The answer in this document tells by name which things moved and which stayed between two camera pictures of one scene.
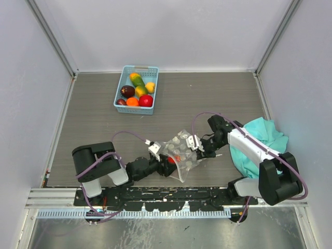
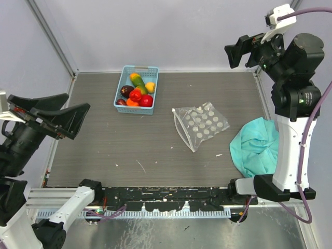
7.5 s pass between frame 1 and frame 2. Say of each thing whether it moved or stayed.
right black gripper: moved
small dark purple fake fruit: stayed
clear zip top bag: moved
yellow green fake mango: stayed
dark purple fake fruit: stayed
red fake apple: stayed
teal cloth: stayed
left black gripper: moved
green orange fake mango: stayed
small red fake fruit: moved
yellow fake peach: stayed
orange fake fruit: stayed
